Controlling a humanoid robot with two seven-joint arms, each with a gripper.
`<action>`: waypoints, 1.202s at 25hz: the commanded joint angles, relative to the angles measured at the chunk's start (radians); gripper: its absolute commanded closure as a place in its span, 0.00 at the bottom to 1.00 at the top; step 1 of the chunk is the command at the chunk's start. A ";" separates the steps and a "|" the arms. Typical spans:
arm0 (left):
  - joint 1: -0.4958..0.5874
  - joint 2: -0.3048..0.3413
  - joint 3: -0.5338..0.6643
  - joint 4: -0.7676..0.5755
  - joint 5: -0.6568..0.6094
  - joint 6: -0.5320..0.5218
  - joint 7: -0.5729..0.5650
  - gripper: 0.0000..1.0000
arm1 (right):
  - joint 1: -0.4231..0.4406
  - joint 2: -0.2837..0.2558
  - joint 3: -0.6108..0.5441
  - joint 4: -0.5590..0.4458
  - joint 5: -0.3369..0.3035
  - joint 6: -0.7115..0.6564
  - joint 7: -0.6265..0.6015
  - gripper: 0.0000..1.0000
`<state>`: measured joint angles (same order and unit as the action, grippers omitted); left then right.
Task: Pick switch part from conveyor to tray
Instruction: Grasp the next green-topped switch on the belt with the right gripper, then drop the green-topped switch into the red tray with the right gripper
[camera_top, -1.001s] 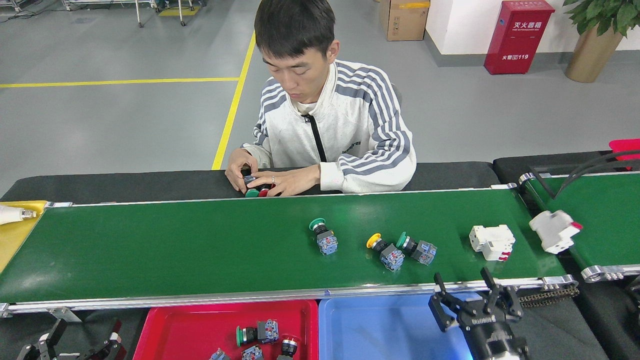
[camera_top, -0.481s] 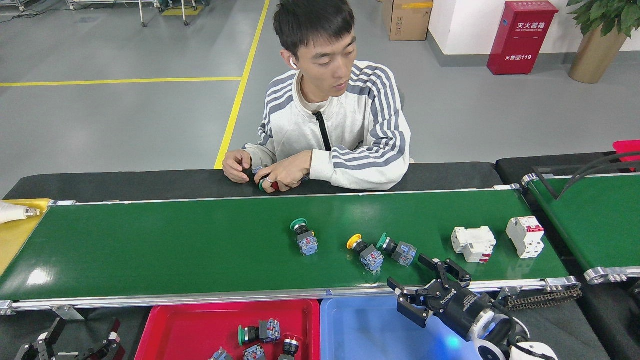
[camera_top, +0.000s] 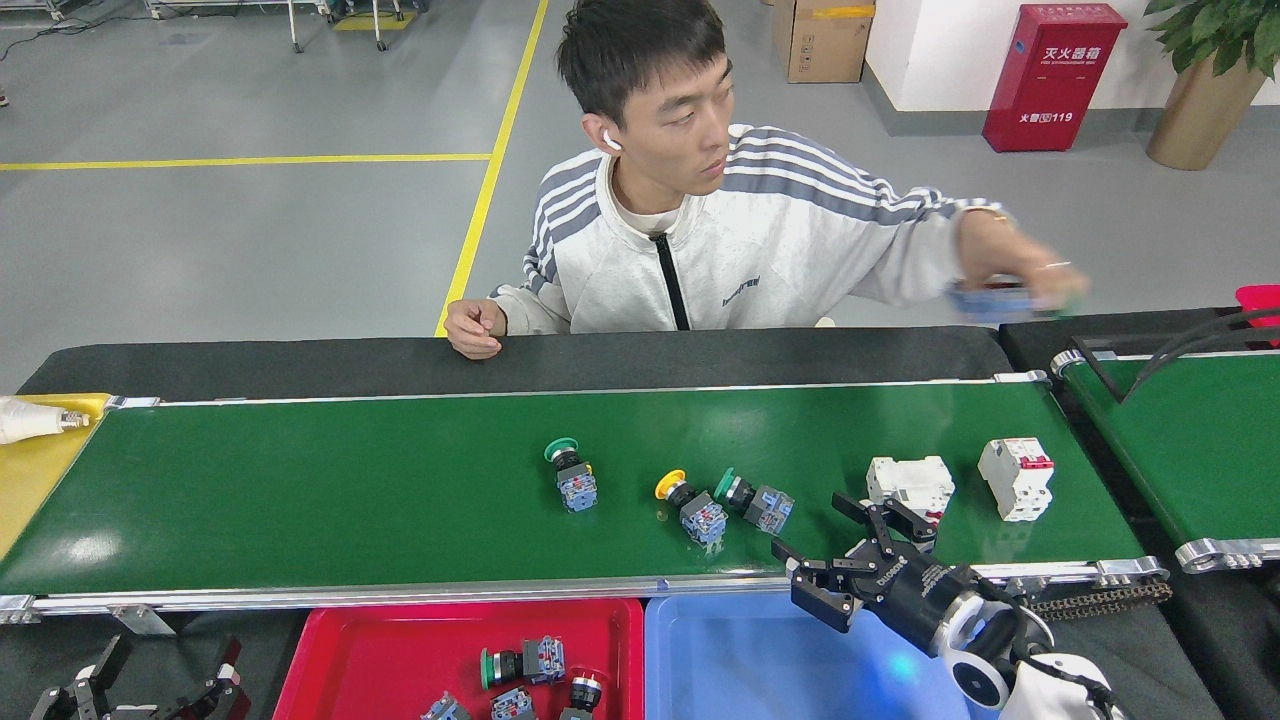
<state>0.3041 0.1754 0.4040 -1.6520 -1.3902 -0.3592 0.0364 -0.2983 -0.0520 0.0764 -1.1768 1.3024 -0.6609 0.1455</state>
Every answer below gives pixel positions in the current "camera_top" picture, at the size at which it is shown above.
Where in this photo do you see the plain white circuit breaker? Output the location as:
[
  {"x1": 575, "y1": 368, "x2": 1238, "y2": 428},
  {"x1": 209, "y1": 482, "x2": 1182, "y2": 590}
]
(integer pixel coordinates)
[{"x1": 866, "y1": 456, "x2": 956, "y2": 551}]

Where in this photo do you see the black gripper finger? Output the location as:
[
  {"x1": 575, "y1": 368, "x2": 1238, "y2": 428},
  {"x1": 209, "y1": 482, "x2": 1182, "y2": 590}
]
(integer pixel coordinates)
[
  {"x1": 165, "y1": 638, "x2": 251, "y2": 720},
  {"x1": 28, "y1": 635, "x2": 131, "y2": 720}
]

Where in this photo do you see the white stand on wheels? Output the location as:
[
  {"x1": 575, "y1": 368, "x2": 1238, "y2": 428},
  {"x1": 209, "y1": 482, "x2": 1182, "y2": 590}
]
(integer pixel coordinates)
[{"x1": 145, "y1": 0, "x2": 421, "y2": 53}]

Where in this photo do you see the person's left hand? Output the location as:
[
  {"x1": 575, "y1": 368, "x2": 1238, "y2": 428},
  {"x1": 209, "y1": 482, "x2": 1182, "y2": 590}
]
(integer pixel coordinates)
[{"x1": 955, "y1": 210, "x2": 1091, "y2": 311}]

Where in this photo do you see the yellow plastic tray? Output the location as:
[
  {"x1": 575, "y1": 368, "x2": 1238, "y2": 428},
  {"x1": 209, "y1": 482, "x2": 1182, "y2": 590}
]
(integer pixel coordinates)
[{"x1": 0, "y1": 393, "x2": 111, "y2": 561}]

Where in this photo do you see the long green conveyor belt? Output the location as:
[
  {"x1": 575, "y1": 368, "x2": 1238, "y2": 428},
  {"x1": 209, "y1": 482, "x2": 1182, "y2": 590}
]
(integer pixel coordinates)
[{"x1": 0, "y1": 372, "x2": 1173, "y2": 626}]

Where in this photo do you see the red fire extinguisher box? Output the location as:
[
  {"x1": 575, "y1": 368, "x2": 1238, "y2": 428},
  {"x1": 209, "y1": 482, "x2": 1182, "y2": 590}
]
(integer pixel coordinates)
[{"x1": 983, "y1": 3, "x2": 1128, "y2": 153}]

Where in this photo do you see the yellow push button switch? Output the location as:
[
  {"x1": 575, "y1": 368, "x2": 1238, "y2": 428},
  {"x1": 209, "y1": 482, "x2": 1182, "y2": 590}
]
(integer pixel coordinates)
[{"x1": 655, "y1": 469, "x2": 729, "y2": 547}]

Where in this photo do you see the black conveyor guide bracket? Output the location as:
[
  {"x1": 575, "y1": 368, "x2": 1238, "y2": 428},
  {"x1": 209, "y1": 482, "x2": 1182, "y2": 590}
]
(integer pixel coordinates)
[{"x1": 1075, "y1": 308, "x2": 1280, "y2": 405}]

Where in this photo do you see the short green conveyor belt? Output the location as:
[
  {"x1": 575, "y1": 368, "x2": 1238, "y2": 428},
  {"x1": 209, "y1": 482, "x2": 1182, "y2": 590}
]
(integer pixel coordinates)
[{"x1": 1050, "y1": 348, "x2": 1280, "y2": 574}]

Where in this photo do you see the blue plastic tray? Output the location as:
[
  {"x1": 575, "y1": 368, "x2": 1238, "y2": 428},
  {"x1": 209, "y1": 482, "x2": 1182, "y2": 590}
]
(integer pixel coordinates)
[{"x1": 645, "y1": 590, "x2": 976, "y2": 720}]

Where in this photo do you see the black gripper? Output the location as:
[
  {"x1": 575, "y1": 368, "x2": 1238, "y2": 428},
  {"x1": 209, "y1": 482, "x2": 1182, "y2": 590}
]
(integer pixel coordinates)
[{"x1": 770, "y1": 492, "x2": 976, "y2": 656}]

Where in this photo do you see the white circuit breaker red lever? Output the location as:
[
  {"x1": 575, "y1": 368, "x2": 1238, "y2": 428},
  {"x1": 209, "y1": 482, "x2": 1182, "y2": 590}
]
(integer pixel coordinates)
[{"x1": 978, "y1": 437, "x2": 1055, "y2": 523}]

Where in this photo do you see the cardboard box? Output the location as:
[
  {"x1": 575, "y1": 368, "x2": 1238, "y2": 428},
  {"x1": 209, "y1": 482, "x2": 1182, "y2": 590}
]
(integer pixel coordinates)
[{"x1": 771, "y1": 0, "x2": 877, "y2": 84}]

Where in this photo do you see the red plastic tray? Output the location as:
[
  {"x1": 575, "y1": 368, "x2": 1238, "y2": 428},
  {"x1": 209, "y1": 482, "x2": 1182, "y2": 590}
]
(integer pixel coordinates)
[{"x1": 273, "y1": 597, "x2": 646, "y2": 720}]

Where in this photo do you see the person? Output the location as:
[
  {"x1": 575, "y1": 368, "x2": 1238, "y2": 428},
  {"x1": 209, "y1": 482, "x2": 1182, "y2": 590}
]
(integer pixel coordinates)
[{"x1": 487, "y1": 0, "x2": 1011, "y2": 336}]

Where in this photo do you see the red plastic bin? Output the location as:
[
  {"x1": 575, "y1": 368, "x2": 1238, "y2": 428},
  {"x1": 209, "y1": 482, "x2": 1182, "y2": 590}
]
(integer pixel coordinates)
[{"x1": 1235, "y1": 285, "x2": 1280, "y2": 331}]

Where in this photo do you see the white nozzle with metal tip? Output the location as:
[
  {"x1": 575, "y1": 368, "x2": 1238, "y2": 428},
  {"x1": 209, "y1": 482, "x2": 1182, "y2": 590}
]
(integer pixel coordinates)
[{"x1": 0, "y1": 395, "x2": 91, "y2": 446}]

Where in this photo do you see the potted plant in gold pot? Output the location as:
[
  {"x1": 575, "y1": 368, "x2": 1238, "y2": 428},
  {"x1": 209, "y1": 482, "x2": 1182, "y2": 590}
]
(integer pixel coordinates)
[{"x1": 1143, "y1": 0, "x2": 1280, "y2": 171}]

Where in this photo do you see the black conveyor drive chain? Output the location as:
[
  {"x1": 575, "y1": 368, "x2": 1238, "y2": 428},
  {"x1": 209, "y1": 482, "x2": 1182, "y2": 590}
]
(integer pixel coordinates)
[{"x1": 1030, "y1": 580, "x2": 1173, "y2": 621}]

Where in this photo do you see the person's right hand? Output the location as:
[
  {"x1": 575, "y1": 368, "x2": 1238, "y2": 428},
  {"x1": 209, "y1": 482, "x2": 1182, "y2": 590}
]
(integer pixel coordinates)
[{"x1": 444, "y1": 298, "x2": 508, "y2": 360}]

